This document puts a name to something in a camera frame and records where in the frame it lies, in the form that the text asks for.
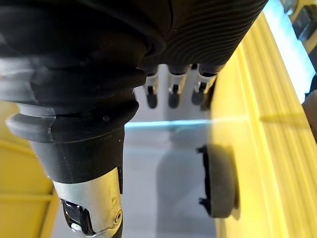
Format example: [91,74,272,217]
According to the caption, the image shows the yellow shelf board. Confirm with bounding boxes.
[210,11,317,238]

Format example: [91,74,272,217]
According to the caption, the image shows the yellow shelf frame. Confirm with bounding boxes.
[0,100,61,238]

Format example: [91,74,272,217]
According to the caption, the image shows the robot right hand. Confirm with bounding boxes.
[0,0,269,238]

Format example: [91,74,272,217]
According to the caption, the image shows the black plastic housing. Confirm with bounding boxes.
[293,3,317,54]
[197,144,240,218]

